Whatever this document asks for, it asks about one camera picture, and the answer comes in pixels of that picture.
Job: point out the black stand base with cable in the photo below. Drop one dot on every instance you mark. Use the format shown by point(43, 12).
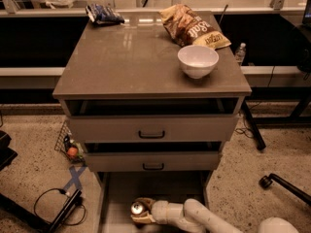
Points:
point(55, 207)

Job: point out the blue chip bag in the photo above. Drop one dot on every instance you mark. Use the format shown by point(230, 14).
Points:
point(99, 14)

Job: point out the grey drawer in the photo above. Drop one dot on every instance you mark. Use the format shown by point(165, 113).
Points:
point(134, 129)
point(152, 161)

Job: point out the open bottom drawer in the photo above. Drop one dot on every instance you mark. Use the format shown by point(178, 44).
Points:
point(122, 188)

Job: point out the black table leg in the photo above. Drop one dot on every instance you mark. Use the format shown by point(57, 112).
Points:
point(254, 129)

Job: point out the middle grey drawer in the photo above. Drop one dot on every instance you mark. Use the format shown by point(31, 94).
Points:
point(152, 161)

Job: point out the white bowl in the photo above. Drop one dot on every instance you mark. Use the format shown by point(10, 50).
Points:
point(197, 61)

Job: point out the brown chip bag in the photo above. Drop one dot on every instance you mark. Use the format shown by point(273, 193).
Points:
point(186, 27)

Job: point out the grey drawer cabinet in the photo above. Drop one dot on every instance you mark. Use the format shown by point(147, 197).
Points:
point(133, 70)

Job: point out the black chair leg with caster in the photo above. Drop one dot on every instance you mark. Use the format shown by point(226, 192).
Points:
point(266, 181)

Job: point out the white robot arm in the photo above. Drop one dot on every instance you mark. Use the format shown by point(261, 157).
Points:
point(191, 217)

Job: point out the red coke can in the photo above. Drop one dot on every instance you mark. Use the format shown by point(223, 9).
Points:
point(137, 208)

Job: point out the clear water bottle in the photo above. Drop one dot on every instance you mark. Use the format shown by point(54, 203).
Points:
point(240, 53)

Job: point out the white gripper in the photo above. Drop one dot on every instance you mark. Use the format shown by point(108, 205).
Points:
point(159, 212)

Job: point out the top grey drawer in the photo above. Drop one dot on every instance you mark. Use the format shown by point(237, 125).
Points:
point(134, 129)

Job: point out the wire basket with items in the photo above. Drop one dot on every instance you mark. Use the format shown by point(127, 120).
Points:
point(66, 145)

